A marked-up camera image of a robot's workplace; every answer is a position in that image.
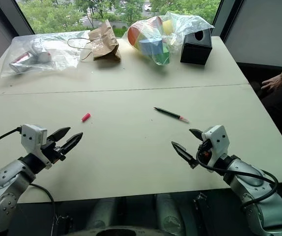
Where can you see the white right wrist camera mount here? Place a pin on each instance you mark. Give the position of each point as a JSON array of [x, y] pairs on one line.
[[217, 140]]

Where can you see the black bracket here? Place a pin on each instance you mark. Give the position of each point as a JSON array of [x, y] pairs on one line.
[[205, 212]]

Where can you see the white car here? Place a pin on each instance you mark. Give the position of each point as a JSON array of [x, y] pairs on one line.
[[147, 8]]

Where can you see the orange foam cylinder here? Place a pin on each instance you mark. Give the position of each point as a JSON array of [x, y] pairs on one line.
[[134, 35]]

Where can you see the dark green pen pink tip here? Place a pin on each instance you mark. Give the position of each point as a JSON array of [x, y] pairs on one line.
[[171, 114]]

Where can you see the silver can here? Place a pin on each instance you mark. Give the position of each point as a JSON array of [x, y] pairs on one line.
[[23, 62]]

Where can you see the yellow foam block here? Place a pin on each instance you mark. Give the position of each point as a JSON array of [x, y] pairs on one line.
[[168, 27]]

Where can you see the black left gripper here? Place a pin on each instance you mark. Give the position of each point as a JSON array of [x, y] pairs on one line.
[[53, 150]]

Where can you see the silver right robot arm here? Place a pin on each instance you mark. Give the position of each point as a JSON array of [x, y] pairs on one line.
[[250, 173]]

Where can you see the green foam block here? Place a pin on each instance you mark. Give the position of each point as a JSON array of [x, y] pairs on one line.
[[161, 58]]

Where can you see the clear plastic bag with blocks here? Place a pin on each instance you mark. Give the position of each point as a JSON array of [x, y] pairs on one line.
[[180, 23]]

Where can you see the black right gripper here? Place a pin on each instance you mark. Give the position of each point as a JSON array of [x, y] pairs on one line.
[[203, 155]]

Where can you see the brown paper bag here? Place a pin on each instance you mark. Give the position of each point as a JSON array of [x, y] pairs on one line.
[[104, 41]]

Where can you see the light grey robot body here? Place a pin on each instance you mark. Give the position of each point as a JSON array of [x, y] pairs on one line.
[[121, 231]]

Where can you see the black clip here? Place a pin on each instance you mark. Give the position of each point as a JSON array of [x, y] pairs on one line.
[[63, 222]]

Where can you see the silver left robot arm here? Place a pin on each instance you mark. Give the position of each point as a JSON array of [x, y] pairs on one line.
[[5, 177]]

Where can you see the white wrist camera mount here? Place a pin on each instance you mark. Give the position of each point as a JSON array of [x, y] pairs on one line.
[[30, 137], [217, 140]]

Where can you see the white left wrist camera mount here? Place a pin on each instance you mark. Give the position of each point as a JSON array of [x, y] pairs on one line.
[[30, 137]]

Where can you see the white and red can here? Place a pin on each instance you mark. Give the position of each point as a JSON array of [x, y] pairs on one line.
[[41, 52]]

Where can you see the black window frame post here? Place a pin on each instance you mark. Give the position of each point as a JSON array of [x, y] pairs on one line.
[[24, 17], [225, 17]]

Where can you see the pink pen cap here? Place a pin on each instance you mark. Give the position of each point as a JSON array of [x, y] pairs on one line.
[[86, 117]]

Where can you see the blue foam block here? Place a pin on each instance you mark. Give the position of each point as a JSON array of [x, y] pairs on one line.
[[150, 48]]

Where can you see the black tissue box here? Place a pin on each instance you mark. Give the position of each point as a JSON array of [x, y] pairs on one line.
[[195, 50]]

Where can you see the clear plastic bag with cans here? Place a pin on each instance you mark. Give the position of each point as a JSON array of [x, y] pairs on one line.
[[62, 57]]

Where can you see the person's bare hand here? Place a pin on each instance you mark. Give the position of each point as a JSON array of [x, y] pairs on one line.
[[274, 83]]

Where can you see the grey rounded shape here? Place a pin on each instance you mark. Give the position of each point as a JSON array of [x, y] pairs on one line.
[[104, 212], [169, 215]]

